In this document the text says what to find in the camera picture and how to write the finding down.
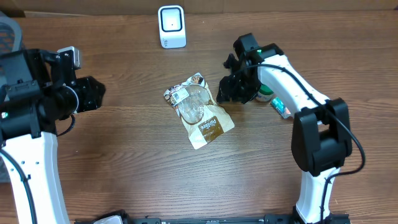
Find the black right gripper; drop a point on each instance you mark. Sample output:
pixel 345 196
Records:
pixel 229 90

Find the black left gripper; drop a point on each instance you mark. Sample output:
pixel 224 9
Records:
pixel 94 99

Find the green lid clear jar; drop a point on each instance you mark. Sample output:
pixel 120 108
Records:
pixel 265 94

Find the small teal tissue pack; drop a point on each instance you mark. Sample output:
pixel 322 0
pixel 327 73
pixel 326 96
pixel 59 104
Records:
pixel 278 105

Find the beige rice pouch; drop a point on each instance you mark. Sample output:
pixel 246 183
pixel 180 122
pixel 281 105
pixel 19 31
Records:
pixel 200 114

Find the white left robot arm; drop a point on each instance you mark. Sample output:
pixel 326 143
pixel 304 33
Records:
pixel 38 88

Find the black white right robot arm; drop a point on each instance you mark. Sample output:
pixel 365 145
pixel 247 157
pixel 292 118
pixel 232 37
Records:
pixel 321 135

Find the white barcode scanner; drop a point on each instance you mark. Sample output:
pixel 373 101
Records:
pixel 172 32

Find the black plastic mesh basket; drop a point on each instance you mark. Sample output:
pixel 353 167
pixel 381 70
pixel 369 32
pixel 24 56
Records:
pixel 11 35

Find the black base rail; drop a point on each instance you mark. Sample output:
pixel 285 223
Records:
pixel 121 216

